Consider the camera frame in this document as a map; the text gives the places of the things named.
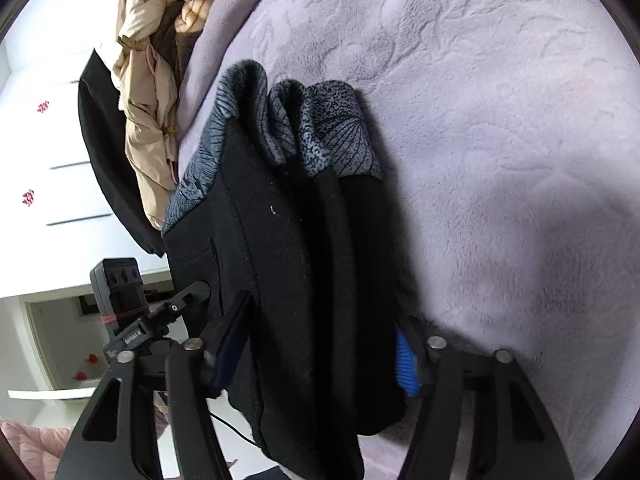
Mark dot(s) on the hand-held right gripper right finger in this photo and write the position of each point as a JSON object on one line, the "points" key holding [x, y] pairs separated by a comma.
{"points": [[406, 365]]}

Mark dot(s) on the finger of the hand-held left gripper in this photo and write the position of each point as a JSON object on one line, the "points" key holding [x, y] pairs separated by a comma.
{"points": [[187, 295]]}

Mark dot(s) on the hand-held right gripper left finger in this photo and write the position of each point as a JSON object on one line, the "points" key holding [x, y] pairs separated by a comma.
{"points": [[231, 347]]}

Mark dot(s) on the black pants grey patterned waistband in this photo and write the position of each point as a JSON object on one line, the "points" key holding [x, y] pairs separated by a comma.
{"points": [[300, 260]]}

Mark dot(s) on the white shelf unit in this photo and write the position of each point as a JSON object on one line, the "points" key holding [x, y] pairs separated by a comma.
{"points": [[50, 345]]}

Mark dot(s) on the black garment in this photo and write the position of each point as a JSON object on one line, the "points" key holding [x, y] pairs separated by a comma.
{"points": [[112, 170]]}

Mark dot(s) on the white wardrobe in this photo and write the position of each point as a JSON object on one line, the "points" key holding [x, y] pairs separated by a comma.
{"points": [[50, 160]]}

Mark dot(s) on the pink quilted cloth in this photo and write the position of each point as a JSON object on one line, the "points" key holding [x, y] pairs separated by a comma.
{"points": [[30, 447]]}

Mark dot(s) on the beige jacket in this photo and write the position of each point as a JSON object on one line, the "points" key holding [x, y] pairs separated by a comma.
{"points": [[147, 125]]}

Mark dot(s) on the lavender plush blanket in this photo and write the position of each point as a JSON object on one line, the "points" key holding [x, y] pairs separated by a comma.
{"points": [[500, 160]]}

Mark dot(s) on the brown beige knit garment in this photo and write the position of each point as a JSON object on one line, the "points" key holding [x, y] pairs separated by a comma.
{"points": [[192, 10]]}

